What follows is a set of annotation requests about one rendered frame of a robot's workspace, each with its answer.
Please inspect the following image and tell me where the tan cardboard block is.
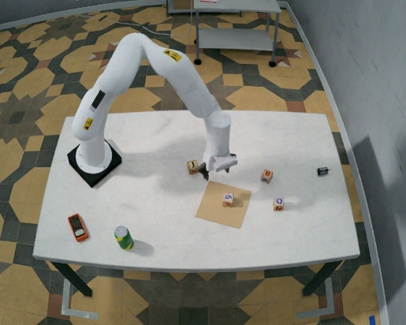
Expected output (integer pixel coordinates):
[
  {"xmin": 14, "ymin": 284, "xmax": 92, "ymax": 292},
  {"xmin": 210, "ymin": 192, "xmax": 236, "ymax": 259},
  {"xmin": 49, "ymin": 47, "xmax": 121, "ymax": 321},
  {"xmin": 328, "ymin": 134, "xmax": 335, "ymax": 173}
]
[{"xmin": 222, "ymin": 192, "xmax": 234, "ymax": 207}]

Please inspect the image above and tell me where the wooden alphabet block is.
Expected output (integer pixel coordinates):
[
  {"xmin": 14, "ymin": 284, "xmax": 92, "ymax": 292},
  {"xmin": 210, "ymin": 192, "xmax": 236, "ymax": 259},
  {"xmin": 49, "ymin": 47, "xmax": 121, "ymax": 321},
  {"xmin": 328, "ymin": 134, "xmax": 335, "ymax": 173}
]
[
  {"xmin": 273, "ymin": 197, "xmax": 285, "ymax": 211},
  {"xmin": 261, "ymin": 169, "xmax": 274, "ymax": 184},
  {"xmin": 187, "ymin": 160, "xmax": 199, "ymax": 174}
]

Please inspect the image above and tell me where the tan square mat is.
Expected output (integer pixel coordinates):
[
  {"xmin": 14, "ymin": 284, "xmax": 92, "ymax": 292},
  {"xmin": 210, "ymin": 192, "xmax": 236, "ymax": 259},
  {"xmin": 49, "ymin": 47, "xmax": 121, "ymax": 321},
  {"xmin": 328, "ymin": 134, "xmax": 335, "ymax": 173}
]
[{"xmin": 195, "ymin": 181, "xmax": 251, "ymax": 229}]

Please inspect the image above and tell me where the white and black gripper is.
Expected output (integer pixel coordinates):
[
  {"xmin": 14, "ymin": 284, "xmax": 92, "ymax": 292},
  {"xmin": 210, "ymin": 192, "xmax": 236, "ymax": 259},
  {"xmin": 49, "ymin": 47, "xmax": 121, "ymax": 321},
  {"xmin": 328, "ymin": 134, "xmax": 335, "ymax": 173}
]
[{"xmin": 196, "ymin": 149, "xmax": 229, "ymax": 181}]

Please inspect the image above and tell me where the green soda can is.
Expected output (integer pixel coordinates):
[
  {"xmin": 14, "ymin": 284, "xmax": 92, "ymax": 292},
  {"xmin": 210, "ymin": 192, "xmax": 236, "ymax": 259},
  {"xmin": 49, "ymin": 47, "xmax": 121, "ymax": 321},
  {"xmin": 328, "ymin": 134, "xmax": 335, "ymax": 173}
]
[{"xmin": 114, "ymin": 226, "xmax": 133, "ymax": 250}]

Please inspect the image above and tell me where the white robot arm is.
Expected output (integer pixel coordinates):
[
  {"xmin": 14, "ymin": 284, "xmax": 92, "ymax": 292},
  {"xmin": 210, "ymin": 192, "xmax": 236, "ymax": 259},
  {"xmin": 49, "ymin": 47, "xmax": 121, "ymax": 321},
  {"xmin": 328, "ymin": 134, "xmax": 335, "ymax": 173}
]
[{"xmin": 72, "ymin": 33, "xmax": 238, "ymax": 174}]

